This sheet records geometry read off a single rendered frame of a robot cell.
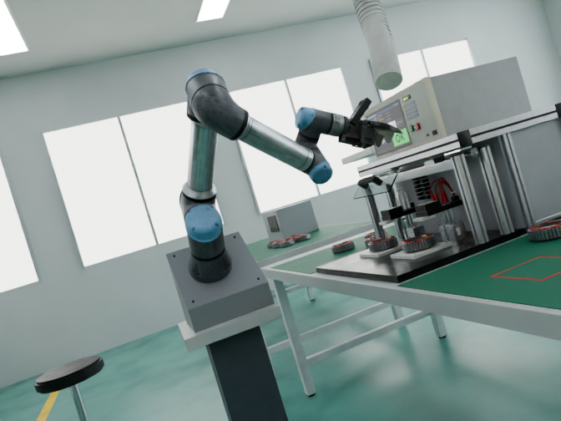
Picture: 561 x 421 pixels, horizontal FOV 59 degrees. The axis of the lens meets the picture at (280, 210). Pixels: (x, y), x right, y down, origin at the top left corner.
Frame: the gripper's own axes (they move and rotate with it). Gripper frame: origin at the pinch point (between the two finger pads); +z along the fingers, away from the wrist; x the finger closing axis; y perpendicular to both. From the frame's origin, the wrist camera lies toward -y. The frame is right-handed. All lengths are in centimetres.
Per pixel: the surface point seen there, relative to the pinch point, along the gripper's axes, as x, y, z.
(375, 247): -17.8, 39.5, 6.7
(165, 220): -468, 12, -40
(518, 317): 73, 55, -10
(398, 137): -9.3, -1.5, 7.2
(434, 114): 14.6, -3.8, 5.9
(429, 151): 10.1, 7.4, 8.2
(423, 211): 5.2, 26.8, 11.2
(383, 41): -108, -90, 46
